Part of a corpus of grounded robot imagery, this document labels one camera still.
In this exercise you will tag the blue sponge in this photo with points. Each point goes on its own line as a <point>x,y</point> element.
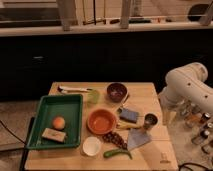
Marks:
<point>128,115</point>

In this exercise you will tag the metal cup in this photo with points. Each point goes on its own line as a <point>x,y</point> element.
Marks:
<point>150,121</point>

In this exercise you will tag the spice jar with dark lid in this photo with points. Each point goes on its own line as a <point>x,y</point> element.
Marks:
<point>201,137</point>

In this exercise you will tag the orange fruit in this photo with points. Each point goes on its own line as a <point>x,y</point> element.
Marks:
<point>58,123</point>

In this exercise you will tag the bunch of dark grapes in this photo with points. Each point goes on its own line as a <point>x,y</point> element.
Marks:
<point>116,139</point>

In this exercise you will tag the grey cloth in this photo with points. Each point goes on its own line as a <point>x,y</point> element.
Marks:
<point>137,138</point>

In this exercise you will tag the green plastic tray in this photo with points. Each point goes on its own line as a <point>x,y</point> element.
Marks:
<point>67,106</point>

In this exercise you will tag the orange bowl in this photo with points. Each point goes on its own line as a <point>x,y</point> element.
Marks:
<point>101,122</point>

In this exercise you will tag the yellow banana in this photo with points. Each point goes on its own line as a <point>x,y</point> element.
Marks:
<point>120,126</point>

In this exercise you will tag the brown sponge block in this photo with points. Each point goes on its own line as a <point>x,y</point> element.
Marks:
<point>54,135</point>

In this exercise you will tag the green translucent cup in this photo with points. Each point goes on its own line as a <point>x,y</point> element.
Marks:
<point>93,96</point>

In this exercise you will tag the spice jar with black lid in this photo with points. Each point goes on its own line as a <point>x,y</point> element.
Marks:
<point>197,119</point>

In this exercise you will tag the green cucumber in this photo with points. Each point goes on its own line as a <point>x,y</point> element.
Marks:
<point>111,153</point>

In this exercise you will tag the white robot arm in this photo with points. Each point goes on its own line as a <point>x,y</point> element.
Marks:
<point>187,83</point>

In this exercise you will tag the dark purple bowl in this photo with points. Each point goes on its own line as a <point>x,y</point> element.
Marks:
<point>116,92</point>

